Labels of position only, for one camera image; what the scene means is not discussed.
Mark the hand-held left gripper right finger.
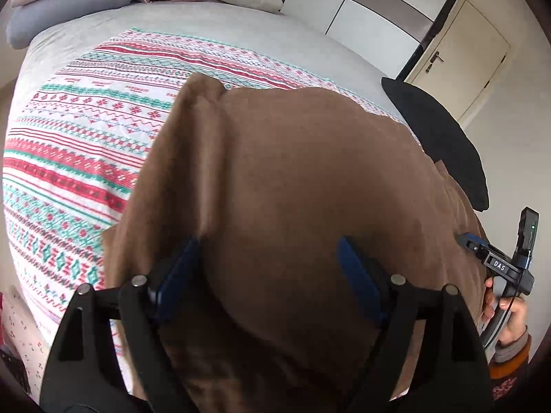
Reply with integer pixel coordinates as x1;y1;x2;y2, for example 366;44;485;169
337;236;495;413

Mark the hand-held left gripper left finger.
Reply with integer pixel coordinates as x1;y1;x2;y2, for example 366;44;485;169
39;236;201;413

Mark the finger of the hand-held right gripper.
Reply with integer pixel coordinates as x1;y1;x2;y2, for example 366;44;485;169
456;232;490;263

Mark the brown jacket with fleece collar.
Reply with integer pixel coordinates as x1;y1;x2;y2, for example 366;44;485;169
101;72;487;413

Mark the person's right forearm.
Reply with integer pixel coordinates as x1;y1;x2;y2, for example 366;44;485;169
491;326;534;403

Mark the person's right hand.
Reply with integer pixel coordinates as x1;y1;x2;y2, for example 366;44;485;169
480;277;529;347

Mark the black folded garment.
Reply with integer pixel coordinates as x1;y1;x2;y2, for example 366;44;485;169
381;76;490;212

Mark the white printed cloth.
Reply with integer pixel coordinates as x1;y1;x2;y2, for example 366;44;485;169
0;286;48;396

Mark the patterned knit-print blanket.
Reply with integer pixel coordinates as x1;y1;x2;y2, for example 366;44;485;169
2;28;427;396

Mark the cream door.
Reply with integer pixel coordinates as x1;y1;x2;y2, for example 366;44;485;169
405;0;513;123

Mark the bed with grey sheet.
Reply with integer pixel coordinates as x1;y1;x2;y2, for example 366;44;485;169
4;0;414;138

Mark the white and grey wardrobe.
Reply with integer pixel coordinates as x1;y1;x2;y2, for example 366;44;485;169
280;0;468;82

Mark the blue-grey pillow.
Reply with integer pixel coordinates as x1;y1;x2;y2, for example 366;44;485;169
5;0;135;50

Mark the black cable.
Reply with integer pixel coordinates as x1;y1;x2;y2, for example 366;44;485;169
481;284;523;351

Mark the metal door handle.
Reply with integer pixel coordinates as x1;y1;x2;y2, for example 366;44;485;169
425;51;445;74

